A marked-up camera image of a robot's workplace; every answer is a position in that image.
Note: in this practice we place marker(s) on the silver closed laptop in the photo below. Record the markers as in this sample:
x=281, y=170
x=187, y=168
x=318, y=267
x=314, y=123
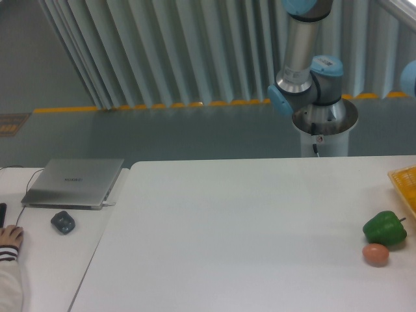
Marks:
x=74, y=183

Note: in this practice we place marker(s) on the person's hand on mouse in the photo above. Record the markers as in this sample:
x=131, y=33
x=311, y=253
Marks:
x=11, y=236

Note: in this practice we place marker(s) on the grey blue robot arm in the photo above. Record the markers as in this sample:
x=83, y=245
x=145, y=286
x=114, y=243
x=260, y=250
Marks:
x=308, y=74

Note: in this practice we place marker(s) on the green bell pepper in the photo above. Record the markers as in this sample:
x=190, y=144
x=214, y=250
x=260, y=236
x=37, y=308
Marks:
x=385, y=228

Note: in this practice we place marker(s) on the white sleeved forearm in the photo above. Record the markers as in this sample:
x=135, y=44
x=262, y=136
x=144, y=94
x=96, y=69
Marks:
x=11, y=285

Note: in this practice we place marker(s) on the yellow woven basket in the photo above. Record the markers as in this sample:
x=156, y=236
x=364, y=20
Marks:
x=404, y=183

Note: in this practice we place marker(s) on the white folding partition screen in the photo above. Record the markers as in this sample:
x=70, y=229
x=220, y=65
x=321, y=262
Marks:
x=166, y=52

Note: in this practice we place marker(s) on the black phone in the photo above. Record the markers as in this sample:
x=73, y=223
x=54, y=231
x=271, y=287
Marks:
x=3, y=210

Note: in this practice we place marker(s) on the brown egg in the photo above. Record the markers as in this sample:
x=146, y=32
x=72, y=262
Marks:
x=375, y=253

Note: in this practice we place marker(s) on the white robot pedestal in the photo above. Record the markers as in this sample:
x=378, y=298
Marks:
x=325, y=130

